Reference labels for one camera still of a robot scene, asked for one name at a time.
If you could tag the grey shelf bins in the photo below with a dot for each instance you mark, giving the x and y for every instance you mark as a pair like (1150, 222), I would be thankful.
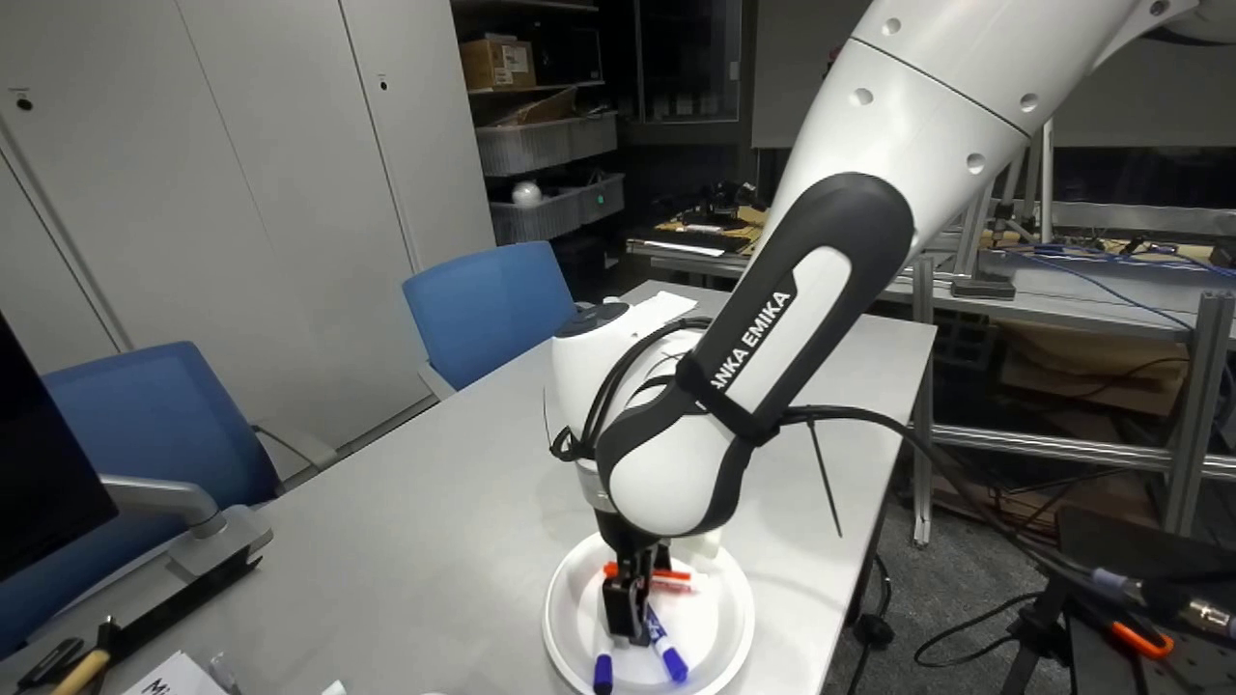
(552, 180)

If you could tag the blue chair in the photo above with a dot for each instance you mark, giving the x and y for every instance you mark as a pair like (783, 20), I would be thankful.
(149, 413)
(487, 307)

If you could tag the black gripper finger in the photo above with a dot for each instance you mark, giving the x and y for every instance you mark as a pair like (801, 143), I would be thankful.
(620, 612)

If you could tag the white cabinet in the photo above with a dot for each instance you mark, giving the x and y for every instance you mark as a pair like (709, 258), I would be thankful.
(245, 175)

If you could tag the near blue chair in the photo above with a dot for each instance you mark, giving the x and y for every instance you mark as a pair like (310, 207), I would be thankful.
(149, 413)

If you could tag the far blue chair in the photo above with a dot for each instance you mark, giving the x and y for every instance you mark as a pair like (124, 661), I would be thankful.
(487, 307)

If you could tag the white round plate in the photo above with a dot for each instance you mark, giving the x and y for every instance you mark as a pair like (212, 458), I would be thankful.
(702, 621)

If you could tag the blue capped labelled marker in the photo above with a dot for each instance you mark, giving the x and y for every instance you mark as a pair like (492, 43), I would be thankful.
(666, 647)

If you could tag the orange handled tool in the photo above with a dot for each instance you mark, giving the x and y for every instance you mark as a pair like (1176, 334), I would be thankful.
(1146, 612)

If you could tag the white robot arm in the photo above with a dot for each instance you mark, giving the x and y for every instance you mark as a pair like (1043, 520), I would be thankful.
(919, 113)

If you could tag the black monitor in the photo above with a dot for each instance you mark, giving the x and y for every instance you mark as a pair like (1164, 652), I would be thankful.
(50, 484)

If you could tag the wooden handled hammer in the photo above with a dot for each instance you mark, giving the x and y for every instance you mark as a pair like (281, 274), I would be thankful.
(78, 661)

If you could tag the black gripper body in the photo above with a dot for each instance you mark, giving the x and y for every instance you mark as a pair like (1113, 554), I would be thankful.
(634, 554)

